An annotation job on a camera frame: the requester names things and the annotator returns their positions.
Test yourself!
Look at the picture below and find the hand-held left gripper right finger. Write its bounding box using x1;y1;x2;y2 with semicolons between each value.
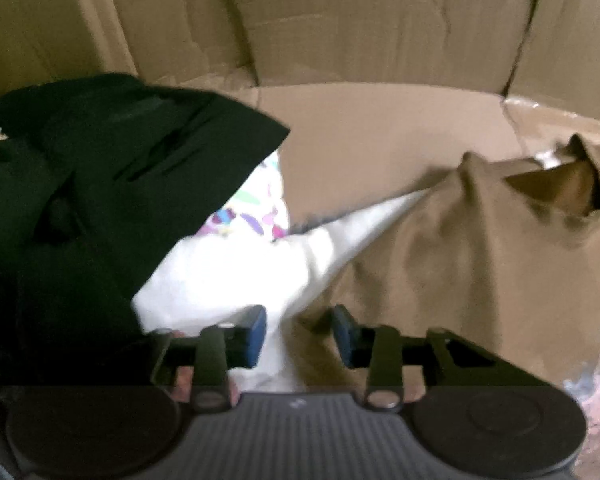
330;305;536;413

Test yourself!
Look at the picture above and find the black garment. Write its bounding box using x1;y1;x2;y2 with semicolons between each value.
0;72;291;391

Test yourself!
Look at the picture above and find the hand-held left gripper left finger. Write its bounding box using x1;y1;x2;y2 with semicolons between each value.
147;304;268;413

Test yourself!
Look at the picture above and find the brown printed t-shirt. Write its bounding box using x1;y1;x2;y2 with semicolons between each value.
282;134;600;476

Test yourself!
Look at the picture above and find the flattened cardboard box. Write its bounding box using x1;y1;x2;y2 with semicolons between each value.
0;0;600;241

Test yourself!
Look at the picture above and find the colourful patterned sheet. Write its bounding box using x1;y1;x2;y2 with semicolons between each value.
195;152;291;243

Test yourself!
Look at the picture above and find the white bear print blanket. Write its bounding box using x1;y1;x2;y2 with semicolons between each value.
130;192;426;393

